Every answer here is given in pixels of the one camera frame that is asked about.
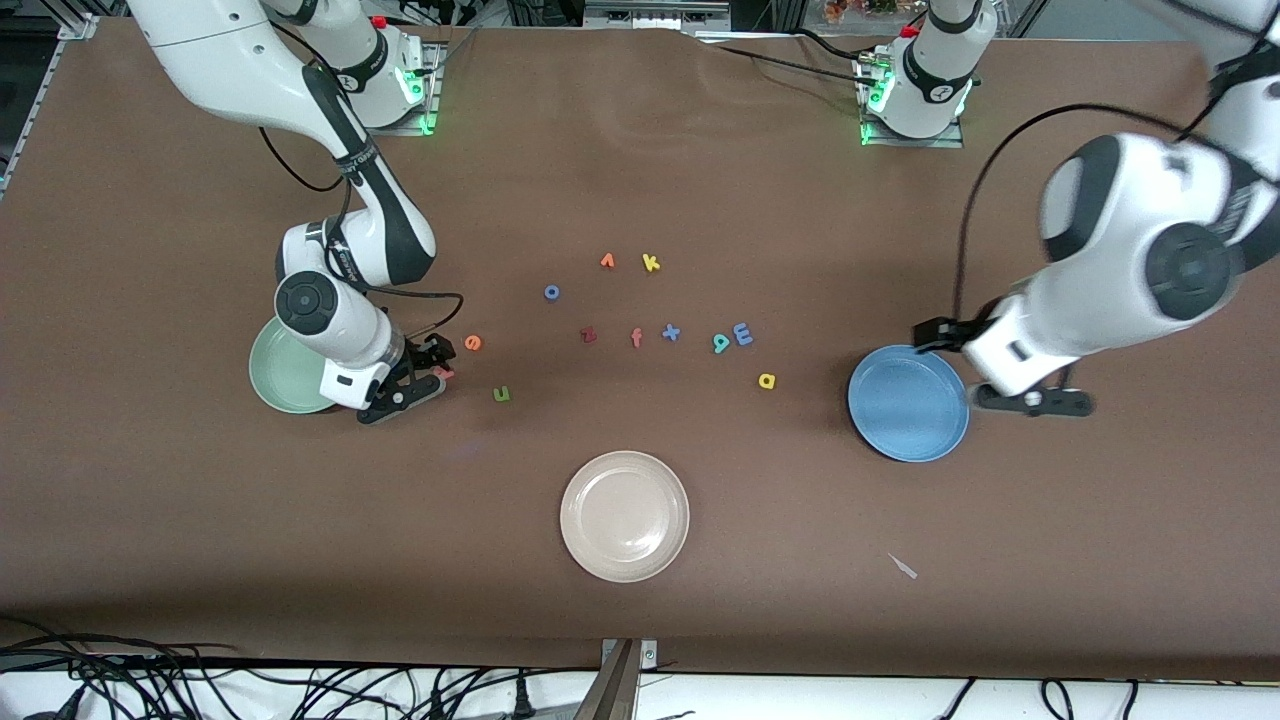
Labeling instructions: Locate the blue plate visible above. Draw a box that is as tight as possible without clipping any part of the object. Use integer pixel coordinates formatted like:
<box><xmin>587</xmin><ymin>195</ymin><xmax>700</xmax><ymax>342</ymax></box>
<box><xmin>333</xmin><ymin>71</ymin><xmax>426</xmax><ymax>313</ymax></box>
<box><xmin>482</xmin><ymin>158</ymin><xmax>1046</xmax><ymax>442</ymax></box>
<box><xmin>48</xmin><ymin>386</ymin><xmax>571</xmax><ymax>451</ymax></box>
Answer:
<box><xmin>847</xmin><ymin>344</ymin><xmax>971</xmax><ymax>464</ymax></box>

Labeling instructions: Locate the green plate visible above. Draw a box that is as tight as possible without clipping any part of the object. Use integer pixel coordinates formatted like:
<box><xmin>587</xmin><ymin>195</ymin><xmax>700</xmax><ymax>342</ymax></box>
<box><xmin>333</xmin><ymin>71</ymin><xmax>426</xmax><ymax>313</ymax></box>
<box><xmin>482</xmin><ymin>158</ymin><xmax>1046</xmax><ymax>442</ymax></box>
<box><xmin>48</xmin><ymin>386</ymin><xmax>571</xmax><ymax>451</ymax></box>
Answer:
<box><xmin>248</xmin><ymin>314</ymin><xmax>343</xmax><ymax>415</ymax></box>

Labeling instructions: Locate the beige plate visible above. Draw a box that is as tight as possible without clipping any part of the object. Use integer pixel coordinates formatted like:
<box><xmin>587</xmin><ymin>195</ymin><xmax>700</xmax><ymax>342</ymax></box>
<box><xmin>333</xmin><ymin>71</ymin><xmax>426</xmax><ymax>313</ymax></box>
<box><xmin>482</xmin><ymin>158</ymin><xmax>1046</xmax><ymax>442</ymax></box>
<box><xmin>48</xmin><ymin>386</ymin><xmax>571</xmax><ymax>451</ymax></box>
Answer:
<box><xmin>559</xmin><ymin>450</ymin><xmax>691</xmax><ymax>584</ymax></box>

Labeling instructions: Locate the aluminium profile bar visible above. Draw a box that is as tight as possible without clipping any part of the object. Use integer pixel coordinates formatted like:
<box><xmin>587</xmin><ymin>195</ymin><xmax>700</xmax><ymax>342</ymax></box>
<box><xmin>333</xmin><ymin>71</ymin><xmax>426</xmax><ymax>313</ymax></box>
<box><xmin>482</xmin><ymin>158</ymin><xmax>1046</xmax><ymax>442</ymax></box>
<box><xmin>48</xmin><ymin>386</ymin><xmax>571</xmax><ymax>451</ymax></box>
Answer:
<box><xmin>575</xmin><ymin>638</ymin><xmax>659</xmax><ymax>720</ymax></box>

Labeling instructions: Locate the silver metal device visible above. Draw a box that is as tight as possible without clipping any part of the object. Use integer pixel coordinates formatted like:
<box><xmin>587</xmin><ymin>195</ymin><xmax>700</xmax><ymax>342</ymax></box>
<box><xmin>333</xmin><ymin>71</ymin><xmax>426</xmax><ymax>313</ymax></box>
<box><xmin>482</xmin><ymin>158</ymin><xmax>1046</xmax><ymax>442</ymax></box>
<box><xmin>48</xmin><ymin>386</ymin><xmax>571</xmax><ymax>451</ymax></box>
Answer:
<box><xmin>584</xmin><ymin>0</ymin><xmax>733</xmax><ymax>31</ymax></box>

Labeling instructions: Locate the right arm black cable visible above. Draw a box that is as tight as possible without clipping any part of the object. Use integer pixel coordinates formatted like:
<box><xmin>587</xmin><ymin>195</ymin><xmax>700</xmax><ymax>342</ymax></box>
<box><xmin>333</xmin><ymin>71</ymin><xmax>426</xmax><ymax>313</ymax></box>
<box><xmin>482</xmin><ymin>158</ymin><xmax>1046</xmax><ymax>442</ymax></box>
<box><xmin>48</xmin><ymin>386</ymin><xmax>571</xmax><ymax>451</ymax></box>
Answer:
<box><xmin>258</xmin><ymin>125</ymin><xmax>465</xmax><ymax>353</ymax></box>

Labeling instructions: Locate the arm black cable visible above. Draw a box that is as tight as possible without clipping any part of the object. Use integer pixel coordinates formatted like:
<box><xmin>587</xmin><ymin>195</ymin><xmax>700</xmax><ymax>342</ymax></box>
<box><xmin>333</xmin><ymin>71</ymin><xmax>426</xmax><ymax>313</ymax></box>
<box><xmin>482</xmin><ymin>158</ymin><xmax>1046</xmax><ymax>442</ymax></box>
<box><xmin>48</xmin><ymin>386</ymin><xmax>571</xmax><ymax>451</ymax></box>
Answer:
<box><xmin>954</xmin><ymin>102</ymin><xmax>1221</xmax><ymax>323</ymax></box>
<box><xmin>258</xmin><ymin>125</ymin><xmax>465</xmax><ymax>353</ymax></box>

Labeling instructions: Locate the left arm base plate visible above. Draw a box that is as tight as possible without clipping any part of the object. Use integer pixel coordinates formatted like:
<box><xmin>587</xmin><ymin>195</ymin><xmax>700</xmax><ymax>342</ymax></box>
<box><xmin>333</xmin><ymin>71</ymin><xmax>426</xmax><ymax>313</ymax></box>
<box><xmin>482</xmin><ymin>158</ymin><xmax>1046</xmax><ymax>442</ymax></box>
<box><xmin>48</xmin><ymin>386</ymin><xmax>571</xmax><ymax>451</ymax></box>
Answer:
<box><xmin>858</xmin><ymin>52</ymin><xmax>967</xmax><ymax>150</ymax></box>

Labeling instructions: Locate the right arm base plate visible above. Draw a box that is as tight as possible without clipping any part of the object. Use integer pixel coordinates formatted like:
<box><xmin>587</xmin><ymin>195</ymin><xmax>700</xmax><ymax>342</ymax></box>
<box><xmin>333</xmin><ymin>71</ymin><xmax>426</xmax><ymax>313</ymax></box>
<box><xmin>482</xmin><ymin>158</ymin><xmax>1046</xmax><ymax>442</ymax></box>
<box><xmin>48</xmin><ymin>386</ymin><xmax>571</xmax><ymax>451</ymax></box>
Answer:
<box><xmin>380</xmin><ymin>42</ymin><xmax>444</xmax><ymax>137</ymax></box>

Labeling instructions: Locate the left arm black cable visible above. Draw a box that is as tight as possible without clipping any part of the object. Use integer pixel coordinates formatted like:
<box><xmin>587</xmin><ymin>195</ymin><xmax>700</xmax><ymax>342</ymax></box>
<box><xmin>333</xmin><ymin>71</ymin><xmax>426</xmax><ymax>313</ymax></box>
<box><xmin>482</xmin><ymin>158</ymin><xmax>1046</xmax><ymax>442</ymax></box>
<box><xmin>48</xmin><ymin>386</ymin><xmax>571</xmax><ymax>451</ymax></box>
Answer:
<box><xmin>954</xmin><ymin>102</ymin><xmax>1221</xmax><ymax>323</ymax></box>

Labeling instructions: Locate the aluminium table edge rail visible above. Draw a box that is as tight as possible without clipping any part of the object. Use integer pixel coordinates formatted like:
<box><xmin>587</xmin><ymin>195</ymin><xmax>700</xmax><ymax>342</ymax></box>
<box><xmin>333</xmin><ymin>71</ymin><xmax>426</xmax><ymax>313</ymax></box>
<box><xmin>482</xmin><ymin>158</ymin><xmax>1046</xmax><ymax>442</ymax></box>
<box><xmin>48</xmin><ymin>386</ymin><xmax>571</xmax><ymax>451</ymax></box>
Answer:
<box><xmin>0</xmin><ymin>12</ymin><xmax>99</xmax><ymax>199</ymax></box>

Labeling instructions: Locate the black cable tangle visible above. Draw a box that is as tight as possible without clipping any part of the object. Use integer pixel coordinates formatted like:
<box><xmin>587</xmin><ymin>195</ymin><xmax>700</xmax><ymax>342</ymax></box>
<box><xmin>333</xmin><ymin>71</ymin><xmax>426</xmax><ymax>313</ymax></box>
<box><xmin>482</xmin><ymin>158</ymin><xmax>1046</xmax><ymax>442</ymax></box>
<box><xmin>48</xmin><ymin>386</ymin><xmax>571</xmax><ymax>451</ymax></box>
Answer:
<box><xmin>0</xmin><ymin>618</ymin><xmax>601</xmax><ymax>720</ymax></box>

